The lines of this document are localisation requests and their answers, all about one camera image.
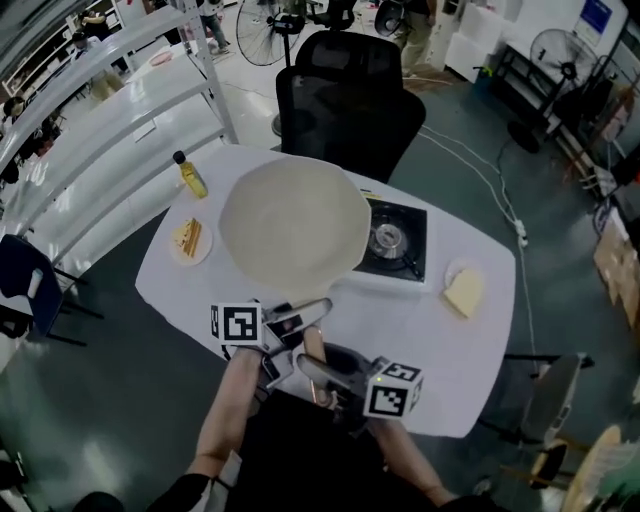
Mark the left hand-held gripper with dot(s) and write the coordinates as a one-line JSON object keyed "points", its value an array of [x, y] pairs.
{"points": [[240, 322]]}

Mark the wooden coat rack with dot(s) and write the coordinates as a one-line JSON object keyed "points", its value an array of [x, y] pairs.
{"points": [[615, 130]]}

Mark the cardboard box pile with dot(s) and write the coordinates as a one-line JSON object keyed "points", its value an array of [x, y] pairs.
{"points": [[617, 270]]}

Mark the white shelving unit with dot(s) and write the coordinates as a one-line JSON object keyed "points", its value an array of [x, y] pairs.
{"points": [[100, 125]]}

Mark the blue chair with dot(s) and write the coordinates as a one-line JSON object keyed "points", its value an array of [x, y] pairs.
{"points": [[25, 280]]}

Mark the white portable induction cooktop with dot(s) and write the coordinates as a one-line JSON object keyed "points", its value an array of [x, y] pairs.
{"points": [[400, 240]]}

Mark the grey chair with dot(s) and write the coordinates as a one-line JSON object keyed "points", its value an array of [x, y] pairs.
{"points": [[555, 400]]}

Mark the person's left forearm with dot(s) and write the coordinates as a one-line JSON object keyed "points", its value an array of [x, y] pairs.
{"points": [[227, 415]]}

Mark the yellow and black chair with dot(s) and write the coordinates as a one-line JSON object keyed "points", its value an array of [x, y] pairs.
{"points": [[550, 462]]}

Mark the round wooden table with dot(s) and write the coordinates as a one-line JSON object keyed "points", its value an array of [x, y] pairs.
{"points": [[595, 470]]}

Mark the pink dish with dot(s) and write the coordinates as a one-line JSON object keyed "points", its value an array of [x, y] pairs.
{"points": [[160, 57]]}

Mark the layered cake slice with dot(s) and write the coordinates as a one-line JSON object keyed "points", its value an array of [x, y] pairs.
{"points": [[187, 237]]}

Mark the black metal rack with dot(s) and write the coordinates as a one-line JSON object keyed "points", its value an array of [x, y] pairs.
{"points": [[525, 80]]}

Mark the person's black clothing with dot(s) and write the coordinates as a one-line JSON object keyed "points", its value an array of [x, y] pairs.
{"points": [[310, 460]]}

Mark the person's right forearm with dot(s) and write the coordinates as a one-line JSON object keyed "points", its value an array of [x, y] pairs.
{"points": [[405, 460]]}

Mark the black office chair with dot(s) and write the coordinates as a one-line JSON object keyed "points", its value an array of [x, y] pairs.
{"points": [[345, 100]]}

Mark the white cabinet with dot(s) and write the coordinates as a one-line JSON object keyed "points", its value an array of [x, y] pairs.
{"points": [[475, 40]]}

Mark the black wristband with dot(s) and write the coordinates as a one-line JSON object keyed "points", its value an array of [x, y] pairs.
{"points": [[223, 482]]}

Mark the black standing fan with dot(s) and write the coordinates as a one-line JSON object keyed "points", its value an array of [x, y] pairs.
{"points": [[560, 60], [260, 35]]}

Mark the white cylinder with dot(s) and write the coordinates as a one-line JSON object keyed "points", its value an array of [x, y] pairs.
{"points": [[35, 282]]}

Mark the person's grey shoe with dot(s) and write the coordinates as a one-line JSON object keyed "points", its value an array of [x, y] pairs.
{"points": [[484, 486]]}

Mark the yellow oil bottle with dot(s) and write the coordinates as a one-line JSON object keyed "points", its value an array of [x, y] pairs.
{"points": [[192, 177]]}

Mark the table with white tablecloth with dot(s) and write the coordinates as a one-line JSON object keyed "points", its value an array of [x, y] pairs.
{"points": [[410, 340]]}

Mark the white power strip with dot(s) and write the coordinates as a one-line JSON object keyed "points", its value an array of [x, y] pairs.
{"points": [[521, 232]]}

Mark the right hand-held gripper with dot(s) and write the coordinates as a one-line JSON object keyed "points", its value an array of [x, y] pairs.
{"points": [[390, 395]]}

